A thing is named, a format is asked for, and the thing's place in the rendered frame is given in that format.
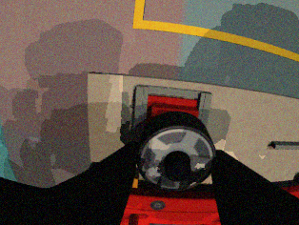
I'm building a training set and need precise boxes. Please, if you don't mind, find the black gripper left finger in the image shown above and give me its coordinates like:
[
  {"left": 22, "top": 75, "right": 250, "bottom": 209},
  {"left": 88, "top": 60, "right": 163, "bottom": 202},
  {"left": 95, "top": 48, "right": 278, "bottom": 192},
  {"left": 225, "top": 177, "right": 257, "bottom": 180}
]
[{"left": 0, "top": 142, "right": 139, "bottom": 225}]

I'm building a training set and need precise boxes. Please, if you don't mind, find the yellow rectangular outline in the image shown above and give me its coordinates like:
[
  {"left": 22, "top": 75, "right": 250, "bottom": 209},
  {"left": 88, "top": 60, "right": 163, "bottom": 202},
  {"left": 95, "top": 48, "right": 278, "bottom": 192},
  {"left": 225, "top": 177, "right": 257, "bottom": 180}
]
[{"left": 133, "top": 0, "right": 299, "bottom": 62}]

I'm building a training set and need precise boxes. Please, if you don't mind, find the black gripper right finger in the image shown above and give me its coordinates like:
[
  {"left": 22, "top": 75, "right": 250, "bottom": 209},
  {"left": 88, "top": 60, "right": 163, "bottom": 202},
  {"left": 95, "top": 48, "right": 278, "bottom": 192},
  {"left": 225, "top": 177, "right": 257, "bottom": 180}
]
[{"left": 211, "top": 150, "right": 299, "bottom": 225}]

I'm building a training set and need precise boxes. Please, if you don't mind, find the black rubber tyre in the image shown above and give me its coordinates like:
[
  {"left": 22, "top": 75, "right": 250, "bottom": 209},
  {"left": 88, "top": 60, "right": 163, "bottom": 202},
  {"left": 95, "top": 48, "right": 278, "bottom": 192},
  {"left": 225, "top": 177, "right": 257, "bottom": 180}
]
[{"left": 137, "top": 112, "right": 217, "bottom": 193}]

